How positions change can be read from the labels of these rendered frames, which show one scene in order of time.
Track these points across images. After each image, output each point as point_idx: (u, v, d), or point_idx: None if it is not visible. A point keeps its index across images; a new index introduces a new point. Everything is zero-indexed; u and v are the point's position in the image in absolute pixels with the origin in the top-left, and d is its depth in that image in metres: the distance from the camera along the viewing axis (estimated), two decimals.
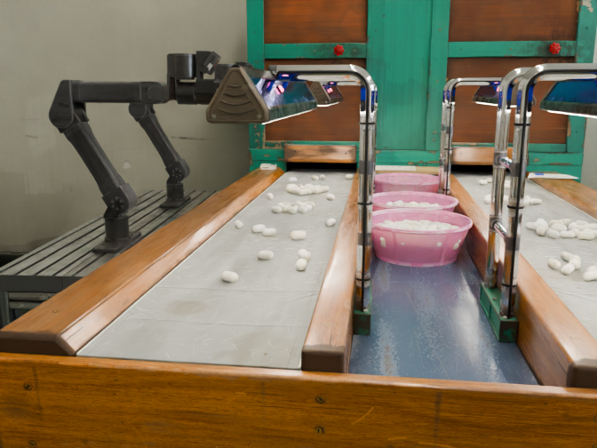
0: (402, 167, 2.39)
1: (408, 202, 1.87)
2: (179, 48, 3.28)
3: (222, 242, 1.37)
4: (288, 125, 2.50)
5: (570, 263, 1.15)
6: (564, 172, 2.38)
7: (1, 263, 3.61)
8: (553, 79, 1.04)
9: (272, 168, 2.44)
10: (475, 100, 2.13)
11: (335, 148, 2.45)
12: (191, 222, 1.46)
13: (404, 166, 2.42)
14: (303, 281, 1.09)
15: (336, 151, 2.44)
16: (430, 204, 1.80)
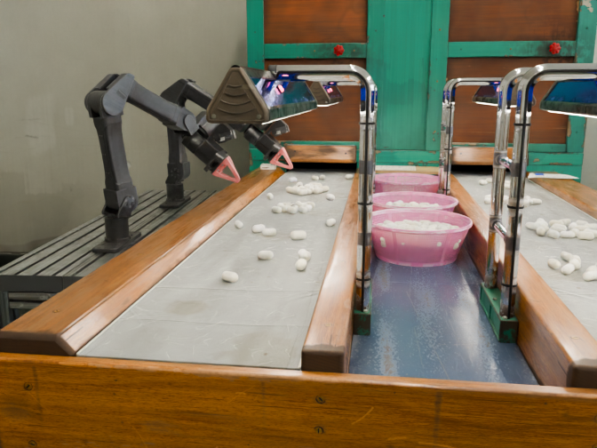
0: (402, 167, 2.39)
1: (408, 202, 1.87)
2: (179, 48, 3.28)
3: (222, 242, 1.37)
4: (288, 125, 2.50)
5: (570, 263, 1.15)
6: (564, 172, 2.38)
7: (1, 263, 3.61)
8: (553, 79, 1.04)
9: (272, 168, 2.44)
10: (475, 100, 2.13)
11: (335, 148, 2.45)
12: (191, 222, 1.46)
13: (404, 166, 2.42)
14: (303, 281, 1.09)
15: (336, 151, 2.44)
16: (430, 204, 1.80)
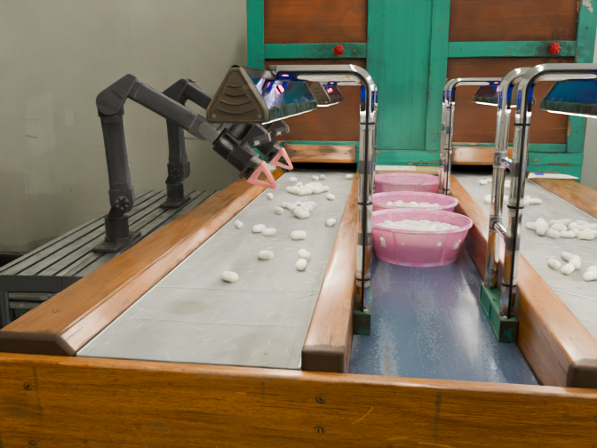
0: (402, 167, 2.39)
1: (408, 202, 1.87)
2: (179, 48, 3.28)
3: (222, 242, 1.37)
4: (288, 125, 2.50)
5: (570, 263, 1.15)
6: (564, 172, 2.38)
7: (1, 263, 3.61)
8: (553, 79, 1.04)
9: (272, 168, 2.44)
10: (475, 100, 2.13)
11: (335, 148, 2.45)
12: (191, 222, 1.46)
13: (404, 166, 2.42)
14: (303, 281, 1.09)
15: (336, 151, 2.44)
16: (430, 204, 1.80)
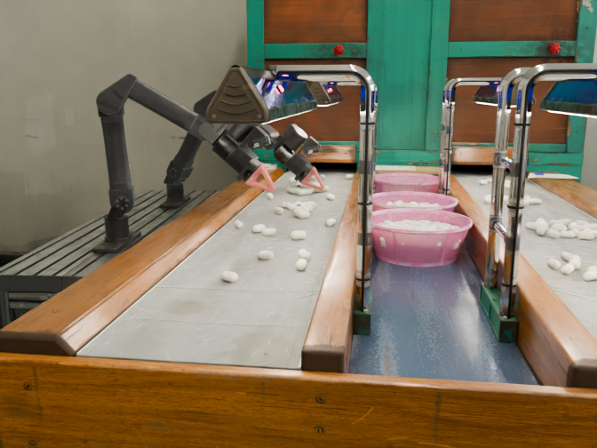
0: (402, 167, 2.39)
1: (408, 202, 1.87)
2: (179, 48, 3.28)
3: (222, 242, 1.37)
4: (288, 125, 2.50)
5: (570, 263, 1.15)
6: (564, 172, 2.38)
7: (1, 263, 3.61)
8: (553, 79, 1.04)
9: (272, 168, 2.44)
10: (475, 100, 2.13)
11: (335, 148, 2.45)
12: (191, 222, 1.46)
13: (404, 166, 2.42)
14: (303, 281, 1.09)
15: (336, 151, 2.44)
16: (430, 204, 1.80)
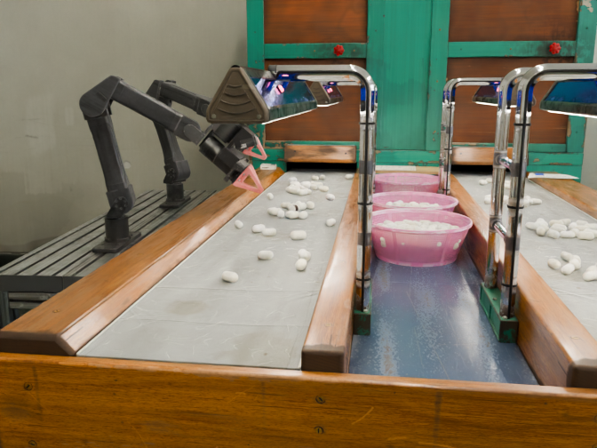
0: (402, 167, 2.39)
1: (408, 202, 1.87)
2: (179, 48, 3.28)
3: (222, 242, 1.37)
4: (288, 125, 2.50)
5: (570, 263, 1.15)
6: (564, 172, 2.38)
7: (1, 263, 3.61)
8: (553, 79, 1.04)
9: (272, 168, 2.44)
10: (475, 100, 2.13)
11: (335, 148, 2.45)
12: (191, 222, 1.46)
13: (404, 166, 2.42)
14: (303, 281, 1.09)
15: (336, 151, 2.44)
16: (430, 204, 1.80)
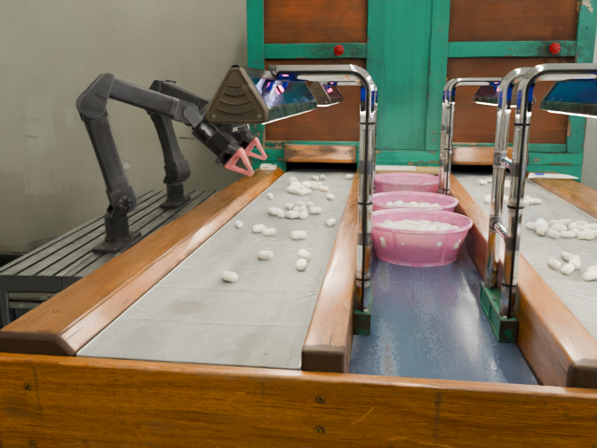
0: (402, 167, 2.39)
1: (408, 202, 1.87)
2: (179, 48, 3.28)
3: (222, 242, 1.37)
4: (288, 125, 2.50)
5: (570, 263, 1.15)
6: (564, 172, 2.38)
7: (1, 263, 3.61)
8: (553, 79, 1.04)
9: (272, 168, 2.44)
10: (475, 100, 2.13)
11: (335, 148, 2.45)
12: (191, 222, 1.46)
13: (404, 166, 2.42)
14: (303, 281, 1.09)
15: (336, 151, 2.44)
16: (430, 204, 1.80)
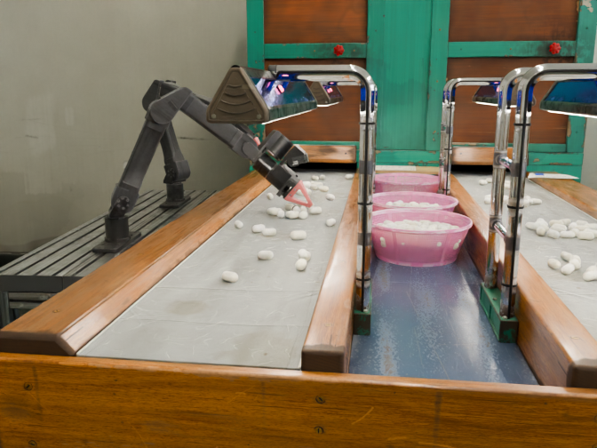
0: (402, 167, 2.39)
1: (408, 202, 1.87)
2: (179, 48, 3.28)
3: (222, 242, 1.37)
4: (288, 125, 2.50)
5: (570, 263, 1.15)
6: (564, 172, 2.38)
7: (1, 263, 3.61)
8: (553, 79, 1.04)
9: None
10: (475, 100, 2.13)
11: (335, 148, 2.45)
12: (191, 222, 1.46)
13: (404, 166, 2.42)
14: (303, 281, 1.09)
15: (336, 151, 2.44)
16: (430, 204, 1.80)
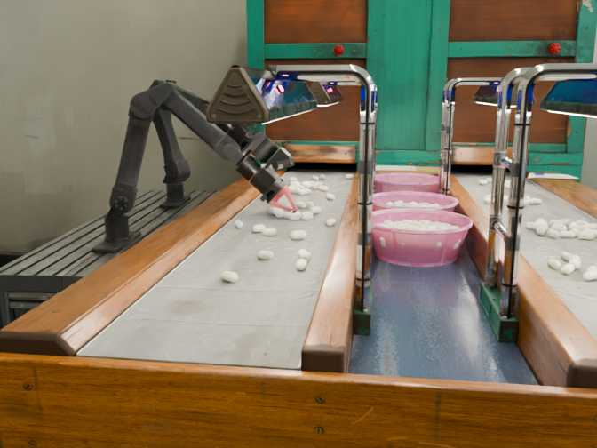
0: (402, 167, 2.39)
1: (408, 202, 1.87)
2: (179, 48, 3.28)
3: (222, 242, 1.37)
4: (288, 125, 2.50)
5: (570, 263, 1.15)
6: (564, 172, 2.38)
7: (1, 263, 3.61)
8: (553, 79, 1.04)
9: (272, 168, 2.44)
10: (475, 100, 2.13)
11: (335, 148, 2.45)
12: (191, 222, 1.46)
13: (404, 166, 2.42)
14: (303, 281, 1.09)
15: (336, 151, 2.44)
16: (430, 204, 1.80)
